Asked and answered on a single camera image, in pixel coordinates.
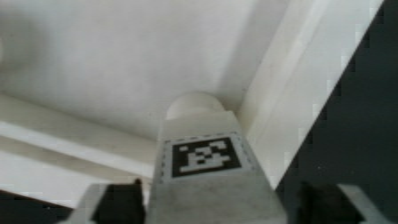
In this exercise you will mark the white square tabletop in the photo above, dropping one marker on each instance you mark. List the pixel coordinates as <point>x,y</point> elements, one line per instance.
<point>104,57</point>

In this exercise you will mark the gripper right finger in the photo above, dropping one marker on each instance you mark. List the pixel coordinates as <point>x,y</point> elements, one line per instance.
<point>336,204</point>

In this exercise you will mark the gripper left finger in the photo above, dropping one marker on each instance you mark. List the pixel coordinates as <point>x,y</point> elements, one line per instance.
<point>111,205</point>

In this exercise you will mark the white table leg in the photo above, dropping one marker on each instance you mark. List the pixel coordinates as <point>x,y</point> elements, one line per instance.
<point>210,187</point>

